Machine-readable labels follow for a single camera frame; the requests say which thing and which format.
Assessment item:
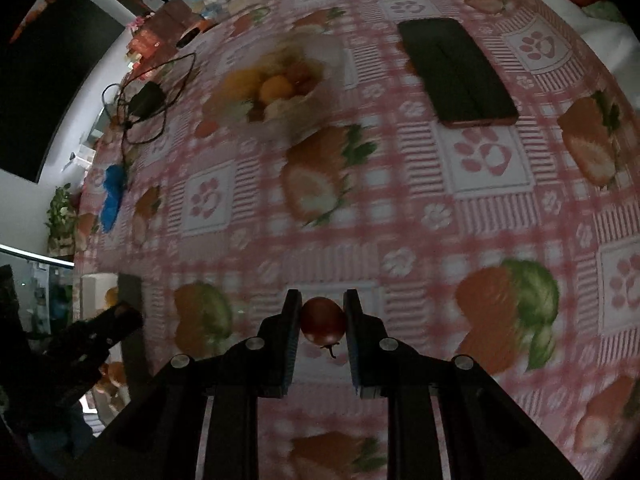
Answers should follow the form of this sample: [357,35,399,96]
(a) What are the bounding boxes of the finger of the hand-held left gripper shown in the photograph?
[70,301,144,366]

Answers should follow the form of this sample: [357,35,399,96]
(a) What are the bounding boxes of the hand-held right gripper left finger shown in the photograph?
[75,289,302,480]

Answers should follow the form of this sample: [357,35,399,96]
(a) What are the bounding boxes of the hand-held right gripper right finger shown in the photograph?
[344,288,585,480]

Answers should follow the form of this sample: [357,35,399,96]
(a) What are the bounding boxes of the small red tomato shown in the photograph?
[300,296,348,359]

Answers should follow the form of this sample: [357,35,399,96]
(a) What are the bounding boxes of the white rectangular tray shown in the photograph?
[80,272,146,416]

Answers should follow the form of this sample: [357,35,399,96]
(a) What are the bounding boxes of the glass door cabinet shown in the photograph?
[0,244,77,336]

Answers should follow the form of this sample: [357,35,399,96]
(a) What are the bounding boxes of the green potted plant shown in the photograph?
[45,183,81,256]

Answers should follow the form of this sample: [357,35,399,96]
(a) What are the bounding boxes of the blue cloth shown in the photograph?
[99,164,128,233]

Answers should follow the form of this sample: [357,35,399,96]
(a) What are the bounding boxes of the clear plastic fruit container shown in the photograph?
[215,35,348,143]

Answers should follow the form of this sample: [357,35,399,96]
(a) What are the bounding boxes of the stack of red boxes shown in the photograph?
[125,0,203,63]

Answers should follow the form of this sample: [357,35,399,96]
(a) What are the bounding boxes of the black charger with cable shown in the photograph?
[101,52,197,146]

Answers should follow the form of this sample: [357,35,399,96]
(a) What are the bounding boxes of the black wall television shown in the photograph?
[0,0,128,183]

